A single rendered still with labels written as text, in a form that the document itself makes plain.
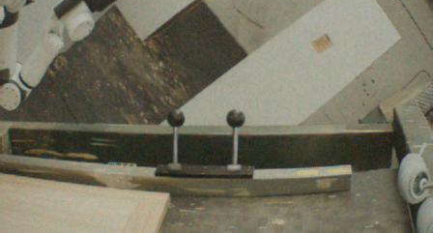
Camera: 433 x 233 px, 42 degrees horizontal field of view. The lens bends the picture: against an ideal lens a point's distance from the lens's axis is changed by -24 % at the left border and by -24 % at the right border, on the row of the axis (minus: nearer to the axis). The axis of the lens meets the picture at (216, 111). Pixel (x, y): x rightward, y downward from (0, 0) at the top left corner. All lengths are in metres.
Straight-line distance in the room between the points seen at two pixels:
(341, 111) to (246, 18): 1.80
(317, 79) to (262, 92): 0.42
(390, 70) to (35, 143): 7.82
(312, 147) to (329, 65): 3.20
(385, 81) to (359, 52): 4.49
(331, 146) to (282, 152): 0.13
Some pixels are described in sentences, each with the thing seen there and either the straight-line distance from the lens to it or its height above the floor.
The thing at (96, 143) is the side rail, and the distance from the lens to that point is 1.73.
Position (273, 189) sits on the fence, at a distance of 1.43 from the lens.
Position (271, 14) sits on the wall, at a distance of 9.29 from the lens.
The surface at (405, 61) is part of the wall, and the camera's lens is 9.27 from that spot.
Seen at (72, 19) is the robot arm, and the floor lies 1.40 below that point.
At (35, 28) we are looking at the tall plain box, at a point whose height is 0.33.
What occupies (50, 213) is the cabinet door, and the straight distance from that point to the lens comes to 1.34.
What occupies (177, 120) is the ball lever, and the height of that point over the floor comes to 1.42.
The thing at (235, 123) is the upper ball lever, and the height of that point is 1.51.
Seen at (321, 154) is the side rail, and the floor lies 1.57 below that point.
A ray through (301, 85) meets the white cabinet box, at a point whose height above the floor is 1.09.
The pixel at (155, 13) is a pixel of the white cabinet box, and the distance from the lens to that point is 6.26.
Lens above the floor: 1.90
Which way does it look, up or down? 16 degrees down
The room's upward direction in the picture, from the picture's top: 53 degrees clockwise
